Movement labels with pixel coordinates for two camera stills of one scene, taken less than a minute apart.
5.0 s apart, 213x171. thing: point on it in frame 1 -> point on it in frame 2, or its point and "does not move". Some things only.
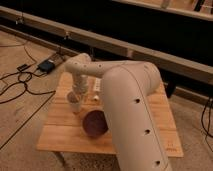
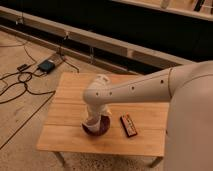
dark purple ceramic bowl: x=95 y=123 does not move
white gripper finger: x=76 y=107 -> x=87 y=121
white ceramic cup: x=74 y=100 -> x=92 y=124
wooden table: x=64 y=131 does not move
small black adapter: x=21 y=67 does not move
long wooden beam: x=130 y=50 does not move
